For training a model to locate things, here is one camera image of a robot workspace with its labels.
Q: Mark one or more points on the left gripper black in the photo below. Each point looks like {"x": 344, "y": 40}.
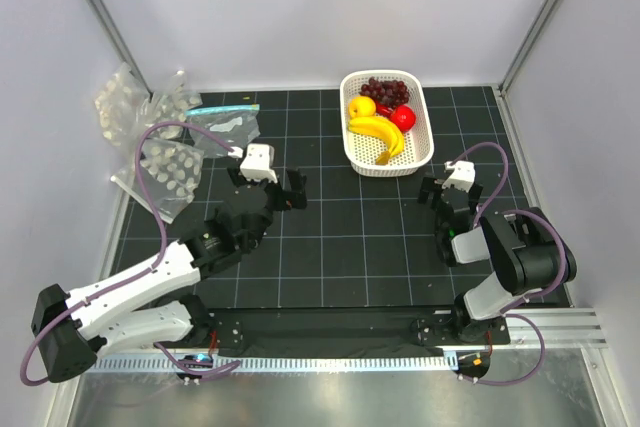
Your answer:
{"x": 296, "y": 182}

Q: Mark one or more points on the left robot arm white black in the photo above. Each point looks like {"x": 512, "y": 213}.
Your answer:
{"x": 72, "y": 329}

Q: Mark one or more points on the aluminium frame rail right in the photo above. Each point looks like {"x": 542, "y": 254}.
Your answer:
{"x": 560, "y": 328}

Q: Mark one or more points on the slotted cable duct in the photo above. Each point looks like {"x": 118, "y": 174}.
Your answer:
{"x": 158, "y": 363}

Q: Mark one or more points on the aluminium corner post right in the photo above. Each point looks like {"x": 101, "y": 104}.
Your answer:
{"x": 534, "y": 33}

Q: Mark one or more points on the blue zipper clear bag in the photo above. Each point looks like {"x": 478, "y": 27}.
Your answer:
{"x": 236, "y": 126}

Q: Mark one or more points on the black grid mat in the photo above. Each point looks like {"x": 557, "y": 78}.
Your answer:
{"x": 362, "y": 241}

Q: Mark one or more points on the yellow round fruit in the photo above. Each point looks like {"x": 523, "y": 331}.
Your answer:
{"x": 361, "y": 106}

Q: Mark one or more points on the polka dot zip bag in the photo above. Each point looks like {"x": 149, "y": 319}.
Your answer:
{"x": 171, "y": 172}

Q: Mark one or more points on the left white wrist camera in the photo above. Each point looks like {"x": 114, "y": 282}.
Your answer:
{"x": 257, "y": 164}

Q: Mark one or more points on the dark red grape bunch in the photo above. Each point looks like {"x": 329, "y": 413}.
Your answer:
{"x": 389, "y": 93}

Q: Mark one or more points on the red chili pepper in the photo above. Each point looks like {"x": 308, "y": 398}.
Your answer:
{"x": 384, "y": 110}

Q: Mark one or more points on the polka dot bag middle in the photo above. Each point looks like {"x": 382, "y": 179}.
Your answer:
{"x": 169, "y": 103}

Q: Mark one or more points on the yellow banana bunch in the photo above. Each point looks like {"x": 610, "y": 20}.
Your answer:
{"x": 382, "y": 129}

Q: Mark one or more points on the white perforated plastic basket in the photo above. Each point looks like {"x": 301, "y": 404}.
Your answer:
{"x": 362, "y": 151}

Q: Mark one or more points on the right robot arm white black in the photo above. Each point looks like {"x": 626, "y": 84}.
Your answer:
{"x": 528, "y": 257}

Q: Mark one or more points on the aluminium corner post left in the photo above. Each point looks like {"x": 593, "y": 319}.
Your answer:
{"x": 115, "y": 38}

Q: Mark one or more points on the red apple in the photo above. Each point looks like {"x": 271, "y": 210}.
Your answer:
{"x": 403, "y": 118}

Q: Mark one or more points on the aluminium corner post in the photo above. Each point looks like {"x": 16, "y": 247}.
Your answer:
{"x": 534, "y": 33}
{"x": 115, "y": 38}

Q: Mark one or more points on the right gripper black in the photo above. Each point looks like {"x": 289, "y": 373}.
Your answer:
{"x": 428, "y": 187}

